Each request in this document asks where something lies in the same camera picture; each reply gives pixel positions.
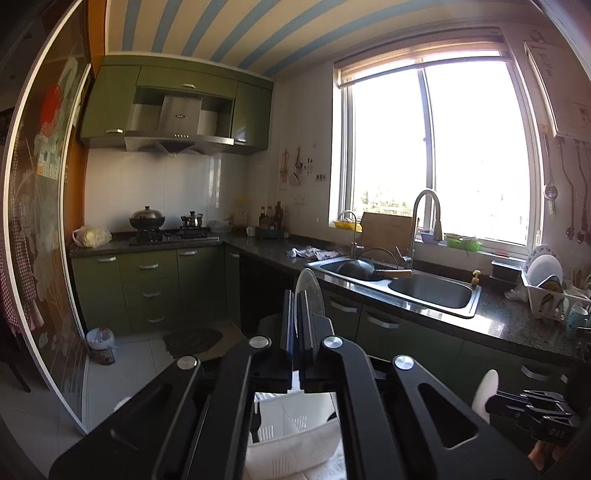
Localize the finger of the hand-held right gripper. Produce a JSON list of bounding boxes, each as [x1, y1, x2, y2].
[[485, 392, 581, 431], [521, 389, 572, 408]]

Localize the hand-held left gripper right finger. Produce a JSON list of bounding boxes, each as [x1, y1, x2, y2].
[[298, 294, 541, 480]]

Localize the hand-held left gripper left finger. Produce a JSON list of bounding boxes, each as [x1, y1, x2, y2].
[[48, 290, 301, 480]]

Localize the white plastic utensil holder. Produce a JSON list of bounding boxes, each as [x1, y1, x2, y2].
[[247, 392, 345, 480]]

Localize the person's right hand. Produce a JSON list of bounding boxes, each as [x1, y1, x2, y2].
[[527, 440, 571, 474]]

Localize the crumpled dish cloth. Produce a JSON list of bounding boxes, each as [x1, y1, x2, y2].
[[286, 247, 343, 262]]

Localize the light blue printed cup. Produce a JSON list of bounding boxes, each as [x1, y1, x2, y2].
[[566, 305, 590, 329]]

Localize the white dish rack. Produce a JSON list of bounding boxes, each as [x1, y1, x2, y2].
[[522, 268, 591, 325]]

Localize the dark floor mat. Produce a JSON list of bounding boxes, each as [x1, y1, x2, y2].
[[161, 328, 223, 359]]

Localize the small steel faucet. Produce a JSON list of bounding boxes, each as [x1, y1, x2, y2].
[[342, 211, 363, 259]]

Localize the green sink base cabinets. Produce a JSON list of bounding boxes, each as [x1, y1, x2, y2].
[[224, 247, 574, 407]]

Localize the yellowish glass jar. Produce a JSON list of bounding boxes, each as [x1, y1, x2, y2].
[[233, 199, 250, 234]]

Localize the wooden cutting board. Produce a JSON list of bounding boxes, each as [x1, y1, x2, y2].
[[360, 212, 419, 253]]

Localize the white plate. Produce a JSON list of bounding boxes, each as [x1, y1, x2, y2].
[[526, 244, 564, 288]]

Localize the black rectangular box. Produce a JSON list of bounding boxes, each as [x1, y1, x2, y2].
[[491, 260, 525, 282]]

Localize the stainless steel double sink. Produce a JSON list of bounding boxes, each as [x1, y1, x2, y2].
[[307, 256, 482, 319]]

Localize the green base cabinets with drawers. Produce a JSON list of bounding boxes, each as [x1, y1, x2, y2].
[[71, 246, 228, 336]]

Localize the black gas stove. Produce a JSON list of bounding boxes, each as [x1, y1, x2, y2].
[[128, 226, 221, 246]]

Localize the tall steel faucet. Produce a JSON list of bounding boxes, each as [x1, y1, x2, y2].
[[396, 189, 444, 271]]

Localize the hanging steel spoon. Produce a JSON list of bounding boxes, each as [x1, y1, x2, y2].
[[573, 138, 588, 243], [556, 138, 576, 239]]

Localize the green plastic basket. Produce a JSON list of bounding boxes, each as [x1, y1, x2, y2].
[[444, 234, 484, 253]]

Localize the black wok with lid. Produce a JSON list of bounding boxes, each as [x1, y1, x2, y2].
[[129, 206, 166, 230]]

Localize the trash bin with clear bag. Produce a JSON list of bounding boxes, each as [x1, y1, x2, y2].
[[87, 327, 119, 366]]

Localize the filled clear plastic bag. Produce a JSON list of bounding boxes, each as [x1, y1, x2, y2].
[[72, 225, 113, 249]]

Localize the steel range hood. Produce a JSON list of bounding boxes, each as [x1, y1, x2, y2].
[[124, 92, 235, 155]]

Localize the sliding window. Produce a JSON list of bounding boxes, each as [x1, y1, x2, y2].
[[330, 28, 546, 253]]

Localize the green flap cabinet door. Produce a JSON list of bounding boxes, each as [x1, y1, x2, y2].
[[135, 66, 239, 100]]

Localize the red checkered apron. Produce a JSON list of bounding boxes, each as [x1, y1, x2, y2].
[[0, 258, 38, 339]]

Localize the printed glass sliding door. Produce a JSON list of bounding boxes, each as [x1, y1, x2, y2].
[[2, 0, 109, 435]]

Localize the roller blind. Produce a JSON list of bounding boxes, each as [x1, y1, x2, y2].
[[335, 44, 509, 86]]

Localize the black wok with wooden handle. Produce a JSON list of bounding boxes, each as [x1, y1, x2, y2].
[[337, 259, 414, 282]]

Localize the hanging wall decoration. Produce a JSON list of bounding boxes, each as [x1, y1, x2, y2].
[[291, 148, 306, 186]]

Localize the green wall cabinet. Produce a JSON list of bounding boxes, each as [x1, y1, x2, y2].
[[230, 80, 274, 156], [79, 65, 142, 149]]

